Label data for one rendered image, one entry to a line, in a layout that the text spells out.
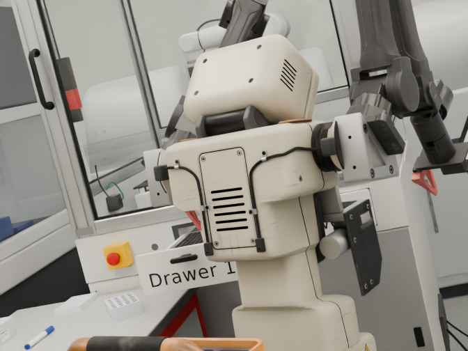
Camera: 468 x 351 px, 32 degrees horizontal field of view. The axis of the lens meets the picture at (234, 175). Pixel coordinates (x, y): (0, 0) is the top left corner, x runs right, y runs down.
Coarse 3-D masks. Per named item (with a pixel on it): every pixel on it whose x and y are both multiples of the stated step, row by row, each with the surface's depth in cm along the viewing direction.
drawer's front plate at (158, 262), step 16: (144, 256) 213; (160, 256) 212; (176, 256) 211; (144, 272) 214; (160, 272) 213; (176, 272) 212; (192, 272) 211; (208, 272) 210; (224, 272) 209; (144, 288) 215; (160, 288) 214; (176, 288) 213
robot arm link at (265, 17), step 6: (228, 0) 194; (228, 6) 193; (228, 12) 194; (222, 18) 195; (264, 18) 193; (222, 24) 196; (228, 24) 196; (264, 24) 193; (258, 30) 194; (264, 30) 194; (252, 36) 196; (258, 36) 195
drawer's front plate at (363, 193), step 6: (348, 192) 232; (354, 192) 230; (360, 192) 230; (366, 192) 229; (342, 198) 231; (348, 198) 231; (354, 198) 231; (360, 198) 230; (372, 204) 231; (372, 210) 230; (330, 222) 233; (330, 228) 234
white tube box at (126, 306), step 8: (120, 296) 231; (128, 296) 229; (112, 304) 224; (120, 304) 221; (128, 304) 220; (136, 304) 220; (112, 312) 218; (120, 312) 219; (128, 312) 220; (136, 312) 220; (120, 320) 219
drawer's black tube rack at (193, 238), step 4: (196, 232) 243; (200, 232) 242; (188, 236) 240; (192, 236) 238; (196, 236) 237; (200, 236) 235; (184, 240) 235; (188, 240) 234; (192, 240) 232; (196, 240) 230; (200, 240) 229; (180, 244) 230; (184, 244) 229; (188, 244) 227; (192, 244) 226
